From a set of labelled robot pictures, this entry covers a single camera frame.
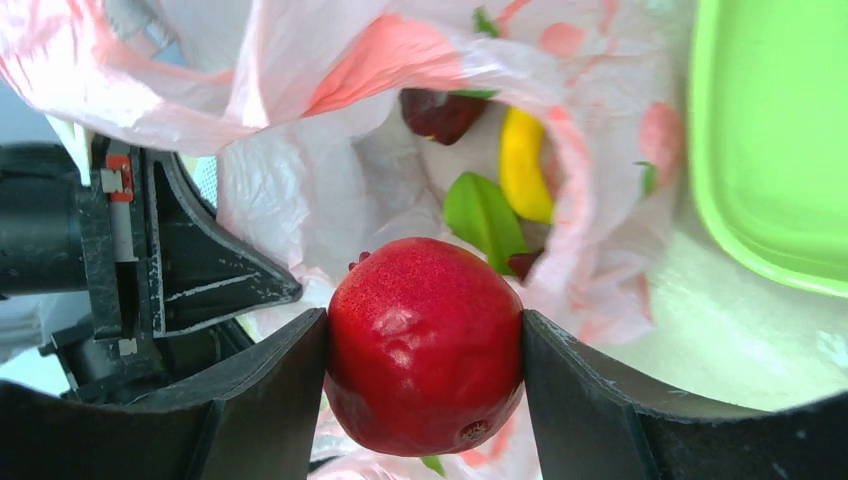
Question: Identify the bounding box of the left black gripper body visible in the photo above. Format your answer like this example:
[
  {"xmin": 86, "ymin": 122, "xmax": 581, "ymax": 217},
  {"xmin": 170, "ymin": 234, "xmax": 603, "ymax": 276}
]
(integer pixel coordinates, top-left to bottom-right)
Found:
[{"xmin": 1, "ymin": 138, "xmax": 252, "ymax": 404}]

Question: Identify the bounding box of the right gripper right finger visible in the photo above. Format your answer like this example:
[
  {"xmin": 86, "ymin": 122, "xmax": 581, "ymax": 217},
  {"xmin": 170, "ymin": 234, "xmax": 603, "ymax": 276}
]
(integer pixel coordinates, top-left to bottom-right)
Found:
[{"xmin": 523, "ymin": 310, "xmax": 847, "ymax": 479}]

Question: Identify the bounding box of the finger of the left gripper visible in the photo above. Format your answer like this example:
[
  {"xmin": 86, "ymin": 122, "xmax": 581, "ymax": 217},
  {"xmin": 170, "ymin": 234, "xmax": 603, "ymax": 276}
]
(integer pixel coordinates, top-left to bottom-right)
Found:
[{"xmin": 145, "ymin": 150, "xmax": 303, "ymax": 337}]

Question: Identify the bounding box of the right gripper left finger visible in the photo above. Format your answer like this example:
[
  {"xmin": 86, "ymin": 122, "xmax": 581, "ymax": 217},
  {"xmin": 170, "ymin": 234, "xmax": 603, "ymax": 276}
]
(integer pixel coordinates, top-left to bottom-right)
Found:
[{"xmin": 1, "ymin": 309, "xmax": 328, "ymax": 479}]

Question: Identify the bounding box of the red fake pomegranate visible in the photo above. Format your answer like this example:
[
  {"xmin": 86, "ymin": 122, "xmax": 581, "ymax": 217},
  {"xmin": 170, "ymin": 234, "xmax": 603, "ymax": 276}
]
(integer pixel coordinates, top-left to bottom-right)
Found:
[{"xmin": 324, "ymin": 237, "xmax": 523, "ymax": 457}]

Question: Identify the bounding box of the pink plastic bag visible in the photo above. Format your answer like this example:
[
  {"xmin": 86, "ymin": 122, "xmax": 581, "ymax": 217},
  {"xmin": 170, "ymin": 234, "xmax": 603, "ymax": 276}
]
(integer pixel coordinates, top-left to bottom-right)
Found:
[{"xmin": 1, "ymin": 1, "xmax": 695, "ymax": 479}]

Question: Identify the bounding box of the yellow fake banana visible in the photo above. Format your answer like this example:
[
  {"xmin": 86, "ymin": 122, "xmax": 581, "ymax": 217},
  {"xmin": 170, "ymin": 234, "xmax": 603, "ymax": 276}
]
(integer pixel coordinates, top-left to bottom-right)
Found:
[{"xmin": 499, "ymin": 107, "xmax": 554, "ymax": 225}]

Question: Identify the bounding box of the green fake leaf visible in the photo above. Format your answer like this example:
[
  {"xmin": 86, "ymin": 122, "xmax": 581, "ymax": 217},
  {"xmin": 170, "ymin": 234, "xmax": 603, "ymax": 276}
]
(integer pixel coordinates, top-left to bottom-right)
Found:
[{"xmin": 442, "ymin": 172, "xmax": 529, "ymax": 275}]

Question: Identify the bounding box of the dark red fake fruit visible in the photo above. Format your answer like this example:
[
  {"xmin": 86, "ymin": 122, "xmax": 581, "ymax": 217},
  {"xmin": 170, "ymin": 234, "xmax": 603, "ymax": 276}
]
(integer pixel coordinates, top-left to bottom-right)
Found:
[{"xmin": 399, "ymin": 89, "xmax": 488, "ymax": 146}]

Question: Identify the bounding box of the green plastic tray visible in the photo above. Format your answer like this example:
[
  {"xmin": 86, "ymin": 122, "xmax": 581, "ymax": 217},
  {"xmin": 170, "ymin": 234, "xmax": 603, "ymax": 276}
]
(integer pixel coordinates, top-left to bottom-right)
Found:
[{"xmin": 688, "ymin": 0, "xmax": 847, "ymax": 297}]

